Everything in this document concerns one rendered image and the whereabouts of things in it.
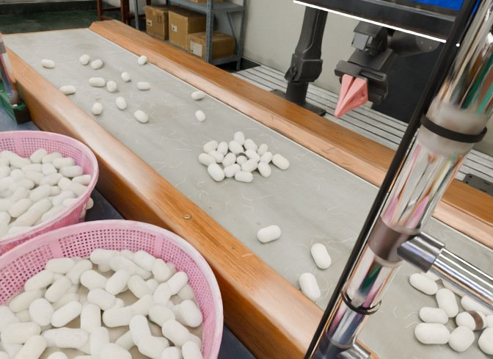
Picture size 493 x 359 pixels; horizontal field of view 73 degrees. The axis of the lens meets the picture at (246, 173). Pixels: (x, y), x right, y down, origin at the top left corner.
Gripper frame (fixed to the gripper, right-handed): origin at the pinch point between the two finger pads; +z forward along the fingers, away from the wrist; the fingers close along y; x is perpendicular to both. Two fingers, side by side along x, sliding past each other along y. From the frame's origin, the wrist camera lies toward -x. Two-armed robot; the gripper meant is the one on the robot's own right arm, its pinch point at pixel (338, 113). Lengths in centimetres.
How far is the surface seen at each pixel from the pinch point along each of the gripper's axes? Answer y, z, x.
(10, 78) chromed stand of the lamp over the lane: -57, 33, -23
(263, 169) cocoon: -2.4, 18.4, -7.1
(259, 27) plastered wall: -176, -114, 148
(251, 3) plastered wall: -188, -125, 135
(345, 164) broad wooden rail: 5.8, 7.4, 3.6
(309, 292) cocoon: 17.6, 29.6, -16.7
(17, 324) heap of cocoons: -1, 49, -32
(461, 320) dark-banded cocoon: 32.0, 21.8, -9.4
